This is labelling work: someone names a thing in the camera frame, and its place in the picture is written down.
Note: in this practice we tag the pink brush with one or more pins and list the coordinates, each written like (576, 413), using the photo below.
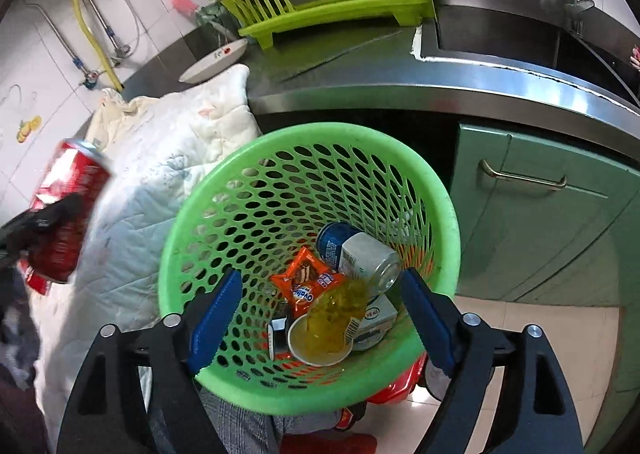
(184, 4)

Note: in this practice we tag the blue and silver can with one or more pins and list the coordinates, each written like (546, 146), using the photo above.
(365, 254)

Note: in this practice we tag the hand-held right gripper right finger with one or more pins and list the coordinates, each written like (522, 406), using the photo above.
(425, 321)

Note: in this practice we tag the cream quilted cloth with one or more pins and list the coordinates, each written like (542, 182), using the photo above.
(140, 194)

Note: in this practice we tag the metal valve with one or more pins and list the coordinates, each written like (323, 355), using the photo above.
(120, 54)
(90, 80)

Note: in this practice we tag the white milk carton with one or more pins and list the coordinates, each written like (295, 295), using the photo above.
(377, 319)

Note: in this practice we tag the red drink can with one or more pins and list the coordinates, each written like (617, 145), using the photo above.
(75, 174)

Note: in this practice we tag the dark cloth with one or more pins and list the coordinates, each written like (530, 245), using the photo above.
(17, 384)

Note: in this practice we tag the red shoe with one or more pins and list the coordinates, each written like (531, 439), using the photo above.
(350, 444)

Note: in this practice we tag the person's plaid trouser leg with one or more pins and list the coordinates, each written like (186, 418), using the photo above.
(240, 429)

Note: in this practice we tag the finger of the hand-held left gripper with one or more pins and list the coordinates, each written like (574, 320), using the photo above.
(50, 220)

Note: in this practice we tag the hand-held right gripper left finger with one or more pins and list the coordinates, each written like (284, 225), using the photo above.
(215, 321)

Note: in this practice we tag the white plate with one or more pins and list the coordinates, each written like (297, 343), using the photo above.
(212, 62)

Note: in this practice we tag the steel sink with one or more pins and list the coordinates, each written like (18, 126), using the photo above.
(500, 34)

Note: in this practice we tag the green plastic basket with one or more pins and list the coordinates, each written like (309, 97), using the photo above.
(300, 134)

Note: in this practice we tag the red plastic stool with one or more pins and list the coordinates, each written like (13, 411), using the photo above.
(397, 381)

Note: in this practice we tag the yellow plastic wrapper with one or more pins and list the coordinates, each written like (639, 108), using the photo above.
(340, 309)

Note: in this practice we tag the green cabinet door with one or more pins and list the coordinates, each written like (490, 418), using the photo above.
(550, 244)

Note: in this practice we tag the orange snack wrapper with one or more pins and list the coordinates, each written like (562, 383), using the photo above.
(300, 279)

